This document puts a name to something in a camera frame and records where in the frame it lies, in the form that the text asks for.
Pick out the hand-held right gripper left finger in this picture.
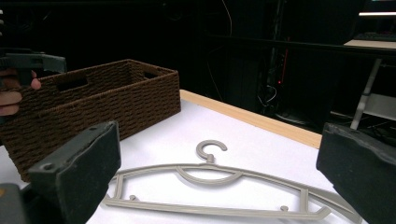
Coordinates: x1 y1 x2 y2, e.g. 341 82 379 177
27 120 122 224

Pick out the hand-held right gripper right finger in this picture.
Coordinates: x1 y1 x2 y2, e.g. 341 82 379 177
316 121 396 224

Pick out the grey plastic clothes hanger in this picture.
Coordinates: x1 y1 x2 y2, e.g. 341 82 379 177
102 139 364 224

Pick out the brown woven storage basket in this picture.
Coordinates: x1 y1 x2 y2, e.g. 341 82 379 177
0 59 182 183

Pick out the white metal stand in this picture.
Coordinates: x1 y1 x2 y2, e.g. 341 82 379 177
349 58 396 131

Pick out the light wooden desk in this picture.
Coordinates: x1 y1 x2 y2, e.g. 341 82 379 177
343 38 396 50

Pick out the black keyboard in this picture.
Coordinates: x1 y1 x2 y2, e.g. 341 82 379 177
353 31 396 43

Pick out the thin white cable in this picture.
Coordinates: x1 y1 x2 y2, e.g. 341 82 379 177
221 0 233 35

